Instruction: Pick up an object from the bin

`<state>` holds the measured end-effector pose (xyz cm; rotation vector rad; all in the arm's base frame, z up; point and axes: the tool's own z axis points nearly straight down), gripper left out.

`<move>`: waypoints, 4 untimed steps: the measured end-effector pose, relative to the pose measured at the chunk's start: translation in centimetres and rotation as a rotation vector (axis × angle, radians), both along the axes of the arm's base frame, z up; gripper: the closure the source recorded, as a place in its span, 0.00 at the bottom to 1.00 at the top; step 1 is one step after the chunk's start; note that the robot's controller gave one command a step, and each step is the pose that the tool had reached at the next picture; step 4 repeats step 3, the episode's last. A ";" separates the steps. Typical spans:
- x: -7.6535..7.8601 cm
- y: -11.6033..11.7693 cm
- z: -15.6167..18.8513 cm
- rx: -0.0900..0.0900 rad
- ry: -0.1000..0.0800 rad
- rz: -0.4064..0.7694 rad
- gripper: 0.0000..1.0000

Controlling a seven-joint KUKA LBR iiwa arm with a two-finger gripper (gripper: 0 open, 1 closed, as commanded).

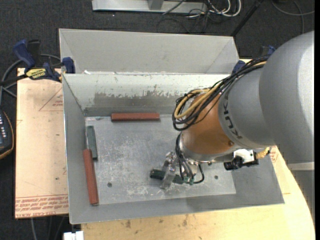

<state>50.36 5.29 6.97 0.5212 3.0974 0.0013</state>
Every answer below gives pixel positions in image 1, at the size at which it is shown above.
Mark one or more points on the grey metal bin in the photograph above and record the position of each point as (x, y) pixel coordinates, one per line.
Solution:
(140, 159)

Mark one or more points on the brown cardboard board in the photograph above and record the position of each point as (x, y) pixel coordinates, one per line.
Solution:
(40, 139)

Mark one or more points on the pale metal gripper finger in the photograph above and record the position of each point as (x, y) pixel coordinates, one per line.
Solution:
(170, 157)
(169, 177)

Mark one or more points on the dark green block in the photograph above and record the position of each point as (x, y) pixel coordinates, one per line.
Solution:
(92, 141)
(156, 174)

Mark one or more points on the red-brown flat block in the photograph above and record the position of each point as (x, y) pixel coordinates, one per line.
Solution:
(135, 116)
(90, 176)

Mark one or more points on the black cylinder on white bracket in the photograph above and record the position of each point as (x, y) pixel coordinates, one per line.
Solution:
(243, 159)

